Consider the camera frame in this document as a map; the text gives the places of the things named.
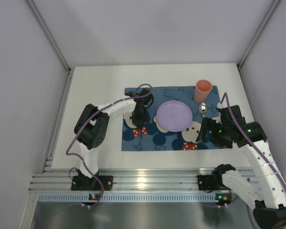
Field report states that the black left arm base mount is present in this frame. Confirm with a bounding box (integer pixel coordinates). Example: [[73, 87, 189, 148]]
[[71, 176, 113, 191]]

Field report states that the perforated cable duct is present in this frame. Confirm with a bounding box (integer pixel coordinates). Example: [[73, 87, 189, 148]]
[[38, 192, 232, 205]]

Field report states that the metal spoon green handle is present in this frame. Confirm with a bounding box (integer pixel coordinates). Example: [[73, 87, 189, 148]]
[[199, 102, 207, 118]]

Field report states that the pink plastic cup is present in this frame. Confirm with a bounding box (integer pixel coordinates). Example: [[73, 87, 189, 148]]
[[194, 80, 213, 103]]

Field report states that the blue cartoon mouse placemat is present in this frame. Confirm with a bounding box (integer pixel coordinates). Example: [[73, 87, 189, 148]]
[[122, 86, 220, 151]]

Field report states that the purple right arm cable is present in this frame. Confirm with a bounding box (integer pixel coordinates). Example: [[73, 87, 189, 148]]
[[221, 92, 286, 229]]

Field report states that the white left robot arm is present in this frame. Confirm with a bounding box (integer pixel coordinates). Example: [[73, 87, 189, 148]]
[[66, 88, 153, 179]]

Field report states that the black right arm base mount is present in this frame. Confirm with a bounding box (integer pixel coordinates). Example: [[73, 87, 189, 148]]
[[197, 175, 222, 193]]

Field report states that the right aluminium frame post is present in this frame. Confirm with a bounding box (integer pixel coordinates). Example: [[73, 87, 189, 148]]
[[237, 0, 281, 71]]

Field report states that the purple plastic plate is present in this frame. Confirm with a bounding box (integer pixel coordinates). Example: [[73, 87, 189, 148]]
[[156, 100, 193, 132]]

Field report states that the aluminium front rail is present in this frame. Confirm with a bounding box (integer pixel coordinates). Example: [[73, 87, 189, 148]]
[[29, 168, 212, 192]]

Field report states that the aluminium frame post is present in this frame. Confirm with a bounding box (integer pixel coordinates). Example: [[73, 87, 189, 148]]
[[25, 0, 71, 73], [237, 0, 281, 71]]

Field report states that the left aluminium frame post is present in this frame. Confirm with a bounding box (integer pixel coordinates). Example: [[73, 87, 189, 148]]
[[25, 0, 71, 73]]

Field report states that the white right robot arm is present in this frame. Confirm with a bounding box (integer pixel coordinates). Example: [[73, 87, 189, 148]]
[[197, 104, 286, 229]]

